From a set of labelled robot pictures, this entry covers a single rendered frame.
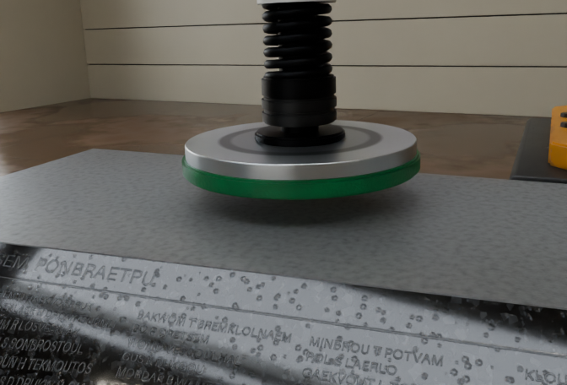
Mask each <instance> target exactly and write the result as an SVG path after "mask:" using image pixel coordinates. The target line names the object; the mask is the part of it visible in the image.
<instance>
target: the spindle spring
mask: <svg viewBox="0 0 567 385"><path fill-rule="evenodd" d="M303 3H317V4H316V5H314V6H305V7H296V8H281V9H277V7H279V6H286V5H295V4H303ZM262 8H264V9H266V10H269V11H266V12H264V13H263V14H262V19H263V20H264V21H266V22H272V23H268V24H265V25H263V27H262V29H263V32H264V33H267V34H271V35H267V36H265V37H264V38H263V43H264V44H265V45H266V46H277V47H269V48H266V49H264V52H263V54H264V56H265V57H285V56H295V55H304V54H311V53H317V56H312V57H297V58H287V59H275V60H266V61H265V62H264V67H265V68H266V69H269V68H297V67H306V66H313V65H317V68H307V69H300V70H289V71H273V72H270V71H268V72H266V73H265V75H264V77H266V78H271V79H305V78H316V77H321V76H325V75H328V74H329V73H330V72H331V71H332V65H331V64H330V63H328V62H330V61H331V60H332V54H331V53H330V52H327V51H328V50H329V49H331V48H332V43H331V41H330V40H324V39H326V38H330V37H331V35H332V30H330V29H329V28H326V26H328V25H330V24H331V23H332V19H331V17H329V16H325V15H320V14H329V13H330V12H331V11H332V6H331V5H330V4H328V3H321V2H291V3H264V4H262ZM312 15H316V18H314V19H297V20H288V21H280V22H278V19H286V18H294V17H303V16H312ZM314 28H317V30H316V31H308V32H300V33H290V34H282V35H278V32H280V31H289V30H306V29H314ZM303 41H317V43H312V44H304V45H296V46H278V44H285V43H295V42H303Z"/></svg>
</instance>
